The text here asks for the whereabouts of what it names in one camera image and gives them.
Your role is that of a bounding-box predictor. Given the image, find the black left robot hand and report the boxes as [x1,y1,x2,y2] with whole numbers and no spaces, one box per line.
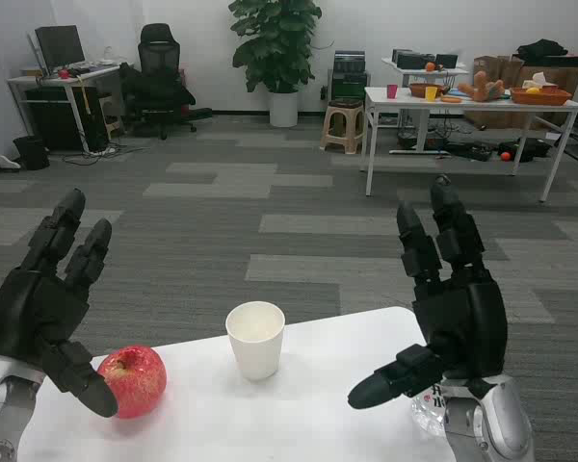
[0,187,120,419]

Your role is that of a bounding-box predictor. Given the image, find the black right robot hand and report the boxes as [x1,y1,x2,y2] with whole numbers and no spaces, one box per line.
[347,175,510,411]

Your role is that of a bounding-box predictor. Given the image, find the clear plastic water bottle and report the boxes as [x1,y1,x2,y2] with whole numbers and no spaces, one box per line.
[410,382,448,437]

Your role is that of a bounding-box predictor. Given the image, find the red apple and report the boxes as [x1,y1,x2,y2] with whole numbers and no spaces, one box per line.
[97,345,169,420]

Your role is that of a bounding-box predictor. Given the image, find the black trash bin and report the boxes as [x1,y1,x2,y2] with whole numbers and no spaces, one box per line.
[13,135,51,171]

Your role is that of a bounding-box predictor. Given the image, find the black duffel bag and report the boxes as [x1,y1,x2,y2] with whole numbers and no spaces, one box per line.
[512,138,563,164]

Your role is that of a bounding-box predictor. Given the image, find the black cabinet under desk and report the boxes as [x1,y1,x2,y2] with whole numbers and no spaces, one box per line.
[24,86,108,151]

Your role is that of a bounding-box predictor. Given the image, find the small wooden step stool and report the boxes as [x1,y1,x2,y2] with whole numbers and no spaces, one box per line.
[99,93,125,141]

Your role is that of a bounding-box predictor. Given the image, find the white paper cup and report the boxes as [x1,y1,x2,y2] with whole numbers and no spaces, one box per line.
[224,300,287,382]

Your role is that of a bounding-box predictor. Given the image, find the white office desk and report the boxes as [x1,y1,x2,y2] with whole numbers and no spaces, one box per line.
[7,64,122,154]

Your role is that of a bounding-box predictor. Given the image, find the white folding-leg table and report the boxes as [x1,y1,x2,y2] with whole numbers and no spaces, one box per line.
[359,86,578,203]

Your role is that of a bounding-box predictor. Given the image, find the orange plush toy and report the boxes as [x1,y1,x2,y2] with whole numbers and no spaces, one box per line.
[458,70,507,102]

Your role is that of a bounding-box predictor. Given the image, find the beige plastic stool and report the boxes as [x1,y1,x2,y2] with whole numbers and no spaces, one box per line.
[319,98,366,155]

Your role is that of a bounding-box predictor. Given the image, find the orange rectangular basket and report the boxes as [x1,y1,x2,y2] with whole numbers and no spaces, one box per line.
[509,86,573,106]

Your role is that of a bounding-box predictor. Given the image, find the brown round bowl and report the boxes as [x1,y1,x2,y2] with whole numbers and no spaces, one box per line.
[407,82,450,99]

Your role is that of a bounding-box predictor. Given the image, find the white tissue box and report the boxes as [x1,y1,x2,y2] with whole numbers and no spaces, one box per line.
[523,71,560,90]

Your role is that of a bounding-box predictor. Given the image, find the small brown cardboard box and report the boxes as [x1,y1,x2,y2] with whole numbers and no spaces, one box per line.
[472,56,512,90]

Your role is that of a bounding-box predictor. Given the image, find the white standing desk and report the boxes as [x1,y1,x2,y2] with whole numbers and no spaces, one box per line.
[381,57,470,156]

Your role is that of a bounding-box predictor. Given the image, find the black computer monitor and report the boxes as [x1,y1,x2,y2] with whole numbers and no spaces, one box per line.
[34,24,87,73]

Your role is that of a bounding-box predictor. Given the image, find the black green equipment case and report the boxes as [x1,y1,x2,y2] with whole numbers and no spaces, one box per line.
[329,71,370,103]

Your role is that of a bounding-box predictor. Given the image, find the large black speaker box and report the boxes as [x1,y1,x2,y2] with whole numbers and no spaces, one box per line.
[392,47,437,69]

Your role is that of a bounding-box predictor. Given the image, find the large brown cardboard box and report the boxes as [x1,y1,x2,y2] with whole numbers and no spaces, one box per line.
[464,55,578,130]

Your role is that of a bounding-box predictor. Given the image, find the white plant pot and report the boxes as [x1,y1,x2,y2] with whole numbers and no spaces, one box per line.
[268,90,300,129]

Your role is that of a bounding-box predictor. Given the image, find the black office chair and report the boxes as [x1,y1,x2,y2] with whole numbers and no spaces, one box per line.
[119,22,213,141]

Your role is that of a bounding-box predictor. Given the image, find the black cloth bag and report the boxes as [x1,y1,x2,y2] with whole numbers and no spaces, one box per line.
[516,38,569,58]

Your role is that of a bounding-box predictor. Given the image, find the black slatted equipment case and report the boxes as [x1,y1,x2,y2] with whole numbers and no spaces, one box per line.
[334,49,366,73]

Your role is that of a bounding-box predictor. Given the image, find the green leafy plant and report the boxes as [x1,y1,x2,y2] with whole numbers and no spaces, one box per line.
[228,0,323,95]

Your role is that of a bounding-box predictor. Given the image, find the black power cables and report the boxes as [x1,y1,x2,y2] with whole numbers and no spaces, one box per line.
[62,141,148,167]

